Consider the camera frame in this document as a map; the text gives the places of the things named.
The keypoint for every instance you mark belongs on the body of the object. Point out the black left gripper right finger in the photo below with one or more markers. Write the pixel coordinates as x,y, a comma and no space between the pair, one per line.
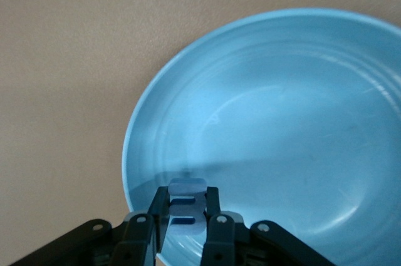
219,238

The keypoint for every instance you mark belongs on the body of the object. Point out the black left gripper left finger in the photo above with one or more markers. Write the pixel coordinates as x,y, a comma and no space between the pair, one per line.
138,231

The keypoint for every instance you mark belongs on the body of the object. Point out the blue foam letter m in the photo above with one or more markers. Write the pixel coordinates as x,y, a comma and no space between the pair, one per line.
188,189

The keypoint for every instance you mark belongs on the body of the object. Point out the blue plate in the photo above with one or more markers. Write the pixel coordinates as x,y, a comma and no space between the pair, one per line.
282,122

